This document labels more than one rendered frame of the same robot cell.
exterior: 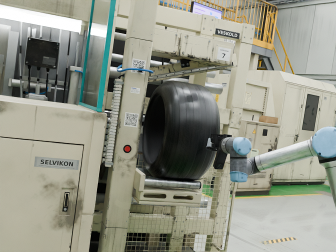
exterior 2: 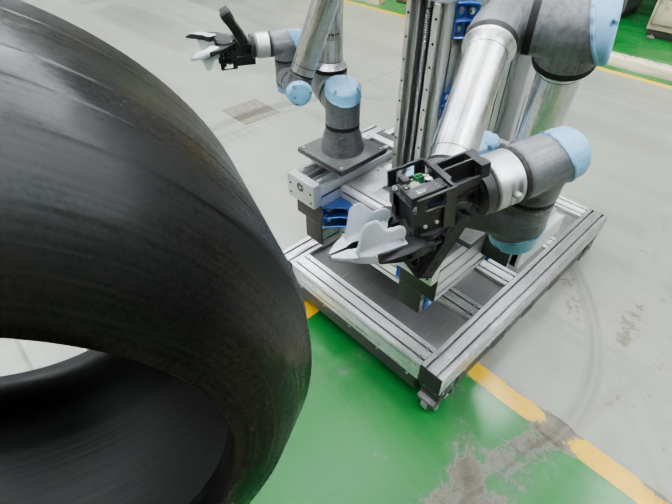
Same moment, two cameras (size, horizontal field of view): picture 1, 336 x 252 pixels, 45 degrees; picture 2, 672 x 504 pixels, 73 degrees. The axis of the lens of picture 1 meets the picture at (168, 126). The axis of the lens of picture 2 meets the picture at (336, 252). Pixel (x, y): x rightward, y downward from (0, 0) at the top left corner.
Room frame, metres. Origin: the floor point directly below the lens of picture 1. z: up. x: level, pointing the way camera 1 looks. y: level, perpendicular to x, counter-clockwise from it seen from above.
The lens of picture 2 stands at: (2.09, 0.19, 1.51)
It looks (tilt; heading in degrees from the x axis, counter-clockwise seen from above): 42 degrees down; 265
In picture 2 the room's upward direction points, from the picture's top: straight up
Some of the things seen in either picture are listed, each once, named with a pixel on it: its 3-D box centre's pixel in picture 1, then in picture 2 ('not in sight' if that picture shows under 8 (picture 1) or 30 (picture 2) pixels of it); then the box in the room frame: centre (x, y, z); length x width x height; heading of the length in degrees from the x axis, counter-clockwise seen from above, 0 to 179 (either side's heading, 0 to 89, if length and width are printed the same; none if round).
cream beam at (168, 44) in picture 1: (183, 48); not in sight; (2.70, -0.03, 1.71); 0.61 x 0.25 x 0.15; 109
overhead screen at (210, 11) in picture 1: (204, 24); not in sight; (6.26, -0.34, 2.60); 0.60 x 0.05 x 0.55; 128
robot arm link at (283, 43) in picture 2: not in sight; (285, 43); (2.11, -1.33, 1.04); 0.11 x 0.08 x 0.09; 12
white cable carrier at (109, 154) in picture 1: (113, 122); not in sight; (2.22, 0.29, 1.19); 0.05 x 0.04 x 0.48; 19
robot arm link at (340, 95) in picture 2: not in sight; (342, 100); (1.94, -1.24, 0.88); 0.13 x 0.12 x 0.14; 102
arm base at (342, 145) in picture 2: not in sight; (342, 134); (1.94, -1.23, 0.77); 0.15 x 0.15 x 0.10
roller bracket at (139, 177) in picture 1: (133, 175); not in sight; (2.32, 0.16, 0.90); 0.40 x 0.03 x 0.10; 19
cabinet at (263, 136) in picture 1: (246, 156); not in sight; (7.06, -1.42, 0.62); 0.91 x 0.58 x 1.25; 128
